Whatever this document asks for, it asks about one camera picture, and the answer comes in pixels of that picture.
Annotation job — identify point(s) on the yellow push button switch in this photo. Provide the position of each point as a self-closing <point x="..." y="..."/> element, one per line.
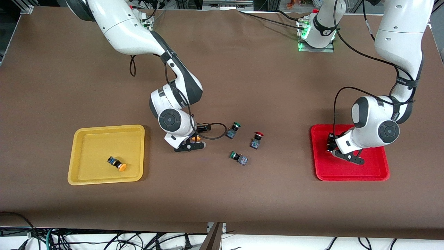
<point x="114" y="161"/>
<point x="196" y="138"/>

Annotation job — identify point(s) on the red push button switch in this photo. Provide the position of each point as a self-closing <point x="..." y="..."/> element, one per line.
<point x="330" y="142"/>
<point x="255" y="142"/>

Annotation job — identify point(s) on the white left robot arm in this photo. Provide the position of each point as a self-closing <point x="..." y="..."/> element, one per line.
<point x="399" y="34"/>

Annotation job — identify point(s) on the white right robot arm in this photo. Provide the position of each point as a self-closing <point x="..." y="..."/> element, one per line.
<point x="128" y="31"/>

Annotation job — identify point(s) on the red plastic tray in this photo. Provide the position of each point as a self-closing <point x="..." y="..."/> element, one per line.
<point x="371" y="166"/>

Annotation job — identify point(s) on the yellow plastic tray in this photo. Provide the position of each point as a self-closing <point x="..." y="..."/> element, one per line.
<point x="93" y="149"/>

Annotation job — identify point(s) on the brown table mat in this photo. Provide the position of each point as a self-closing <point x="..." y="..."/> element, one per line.
<point x="256" y="76"/>

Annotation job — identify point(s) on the brown table support beam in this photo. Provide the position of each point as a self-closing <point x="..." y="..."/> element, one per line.
<point x="213" y="239"/>

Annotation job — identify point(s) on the black power plug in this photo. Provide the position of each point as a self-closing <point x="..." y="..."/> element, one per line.
<point x="187" y="244"/>

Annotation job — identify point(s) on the grey metal device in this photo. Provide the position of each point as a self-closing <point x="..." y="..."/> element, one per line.
<point x="227" y="4"/>

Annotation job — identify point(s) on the green push button switch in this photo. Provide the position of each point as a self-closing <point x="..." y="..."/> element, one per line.
<point x="230" y="133"/>
<point x="242" y="160"/>

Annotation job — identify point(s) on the white metal bracket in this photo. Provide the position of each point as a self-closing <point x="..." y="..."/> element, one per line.
<point x="209" y="227"/>

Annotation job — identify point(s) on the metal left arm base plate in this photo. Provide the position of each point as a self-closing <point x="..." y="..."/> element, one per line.
<point x="324" y="49"/>

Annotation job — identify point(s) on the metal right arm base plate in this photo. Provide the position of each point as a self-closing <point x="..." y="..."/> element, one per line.
<point x="148" y="21"/>

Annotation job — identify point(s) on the aluminium frame profile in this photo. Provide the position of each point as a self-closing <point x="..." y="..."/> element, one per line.
<point x="27" y="7"/>

